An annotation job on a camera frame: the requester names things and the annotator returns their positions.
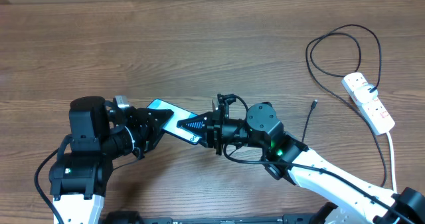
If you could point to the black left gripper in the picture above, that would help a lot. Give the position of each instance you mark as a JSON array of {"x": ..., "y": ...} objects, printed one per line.
[{"x": 149, "y": 127}]

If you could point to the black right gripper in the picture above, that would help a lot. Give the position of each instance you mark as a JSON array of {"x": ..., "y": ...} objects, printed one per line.
[{"x": 210, "y": 124}]

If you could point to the Samsung Galaxy smartphone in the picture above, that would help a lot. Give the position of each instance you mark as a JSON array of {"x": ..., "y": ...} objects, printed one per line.
[{"x": 178, "y": 114}]

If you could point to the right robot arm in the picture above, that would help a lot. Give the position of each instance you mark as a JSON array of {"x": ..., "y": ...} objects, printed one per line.
[{"x": 285, "y": 157}]

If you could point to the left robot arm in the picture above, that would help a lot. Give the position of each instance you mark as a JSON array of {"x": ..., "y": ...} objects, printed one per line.
[{"x": 101, "y": 131}]

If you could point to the white charger plug adapter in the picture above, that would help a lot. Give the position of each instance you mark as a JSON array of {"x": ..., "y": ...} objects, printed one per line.
[{"x": 365, "y": 94}]

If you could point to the white power strip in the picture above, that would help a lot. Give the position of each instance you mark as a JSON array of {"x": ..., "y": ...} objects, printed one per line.
[{"x": 374, "y": 111}]

